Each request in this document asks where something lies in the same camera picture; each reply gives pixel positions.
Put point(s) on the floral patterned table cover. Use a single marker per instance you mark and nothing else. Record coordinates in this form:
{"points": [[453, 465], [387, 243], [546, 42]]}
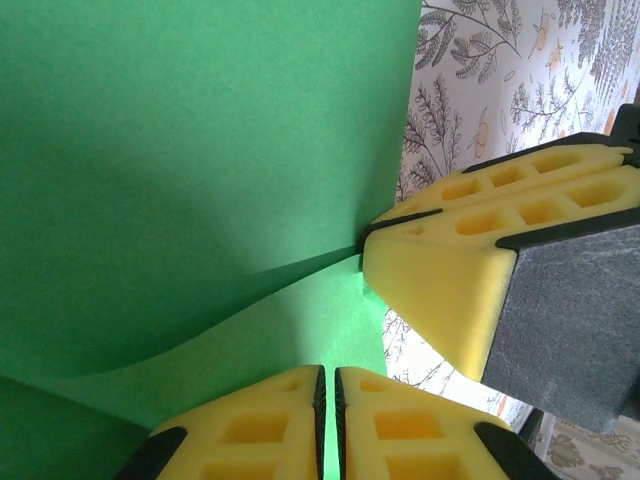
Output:
{"points": [[450, 75]]}

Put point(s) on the green paper sheet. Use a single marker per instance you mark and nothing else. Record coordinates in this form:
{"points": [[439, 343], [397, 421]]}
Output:
{"points": [[200, 150]]}

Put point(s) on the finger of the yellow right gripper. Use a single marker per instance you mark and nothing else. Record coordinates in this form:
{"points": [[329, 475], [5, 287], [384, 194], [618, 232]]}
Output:
{"points": [[530, 172], [450, 280]]}

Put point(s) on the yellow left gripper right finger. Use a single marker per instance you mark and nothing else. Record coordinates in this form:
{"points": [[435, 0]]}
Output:
{"points": [[410, 440]]}

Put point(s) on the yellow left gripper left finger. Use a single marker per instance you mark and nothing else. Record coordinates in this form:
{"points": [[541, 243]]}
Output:
{"points": [[250, 440]]}

